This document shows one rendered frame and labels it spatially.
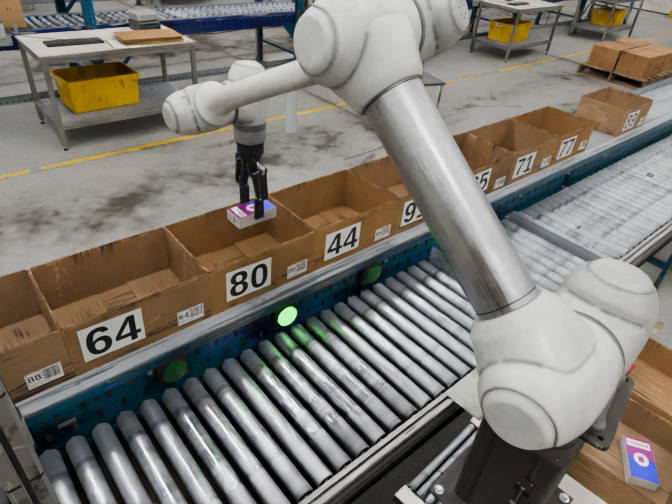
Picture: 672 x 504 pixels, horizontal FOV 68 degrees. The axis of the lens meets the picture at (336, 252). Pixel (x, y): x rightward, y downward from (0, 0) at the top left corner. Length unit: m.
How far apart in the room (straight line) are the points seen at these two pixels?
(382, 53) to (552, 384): 0.52
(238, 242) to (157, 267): 0.30
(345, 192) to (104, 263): 0.97
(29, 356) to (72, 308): 0.32
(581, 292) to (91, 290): 1.35
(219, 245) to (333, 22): 1.19
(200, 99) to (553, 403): 0.94
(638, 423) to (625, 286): 0.86
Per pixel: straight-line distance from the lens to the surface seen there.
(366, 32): 0.77
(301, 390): 1.53
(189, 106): 1.23
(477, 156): 2.58
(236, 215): 1.49
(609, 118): 3.54
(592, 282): 0.91
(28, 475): 0.71
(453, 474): 1.43
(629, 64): 8.79
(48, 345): 1.39
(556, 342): 0.77
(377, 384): 1.57
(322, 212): 2.03
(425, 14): 0.90
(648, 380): 1.92
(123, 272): 1.70
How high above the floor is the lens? 1.94
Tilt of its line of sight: 35 degrees down
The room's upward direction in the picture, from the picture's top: 5 degrees clockwise
